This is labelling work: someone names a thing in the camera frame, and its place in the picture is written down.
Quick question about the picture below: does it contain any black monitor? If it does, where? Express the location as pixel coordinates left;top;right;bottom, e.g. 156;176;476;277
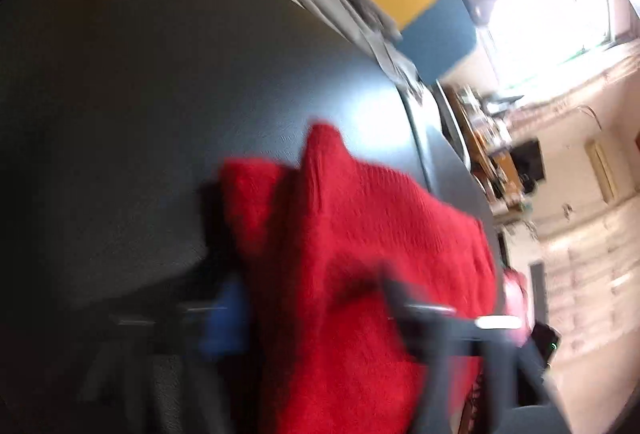
510;139;546;187

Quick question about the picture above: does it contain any red knitted sweater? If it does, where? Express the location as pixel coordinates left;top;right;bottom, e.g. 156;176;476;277
217;123;502;434

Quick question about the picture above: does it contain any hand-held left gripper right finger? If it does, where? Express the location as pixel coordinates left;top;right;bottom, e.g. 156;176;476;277
380;274;568;434

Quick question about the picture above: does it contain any wall air conditioner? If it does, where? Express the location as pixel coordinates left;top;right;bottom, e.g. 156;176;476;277
585;139;622;205

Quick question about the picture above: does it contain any grey metal frame rail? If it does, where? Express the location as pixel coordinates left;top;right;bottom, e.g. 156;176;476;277
432;81;473;169

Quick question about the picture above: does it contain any cluttered wooden desk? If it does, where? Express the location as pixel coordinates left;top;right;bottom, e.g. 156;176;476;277
445;86;532;215

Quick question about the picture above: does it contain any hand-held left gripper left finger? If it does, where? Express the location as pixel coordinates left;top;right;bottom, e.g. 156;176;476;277
75;259;256;434

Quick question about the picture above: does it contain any person's pink clothing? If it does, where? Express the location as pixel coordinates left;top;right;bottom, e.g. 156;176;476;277
501;266;532;346

